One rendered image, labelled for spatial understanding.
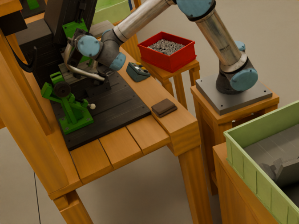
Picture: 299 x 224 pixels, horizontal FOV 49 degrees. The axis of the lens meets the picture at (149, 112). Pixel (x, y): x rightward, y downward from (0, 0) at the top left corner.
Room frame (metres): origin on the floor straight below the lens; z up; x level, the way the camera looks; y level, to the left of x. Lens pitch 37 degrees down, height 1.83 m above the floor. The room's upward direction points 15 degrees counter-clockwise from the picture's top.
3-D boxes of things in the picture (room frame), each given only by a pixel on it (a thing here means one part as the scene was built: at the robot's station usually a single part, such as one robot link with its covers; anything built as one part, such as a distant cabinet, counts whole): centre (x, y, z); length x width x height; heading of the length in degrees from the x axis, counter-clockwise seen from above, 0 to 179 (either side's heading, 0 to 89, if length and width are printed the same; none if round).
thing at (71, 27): (1.67, 0.26, 1.17); 0.13 x 0.12 x 0.20; 16
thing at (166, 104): (1.24, -0.07, 0.91); 0.10 x 0.08 x 0.03; 110
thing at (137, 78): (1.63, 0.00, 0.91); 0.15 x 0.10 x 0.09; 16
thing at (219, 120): (1.31, -0.42, 0.83); 0.32 x 0.32 x 0.04; 8
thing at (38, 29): (1.80, 0.51, 1.07); 0.30 x 0.18 x 0.34; 16
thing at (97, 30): (1.83, 0.27, 1.11); 0.39 x 0.16 x 0.03; 106
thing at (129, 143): (1.73, 0.34, 0.44); 1.49 x 0.70 x 0.88; 16
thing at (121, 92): (1.73, 0.34, 0.89); 1.10 x 0.42 x 0.02; 16
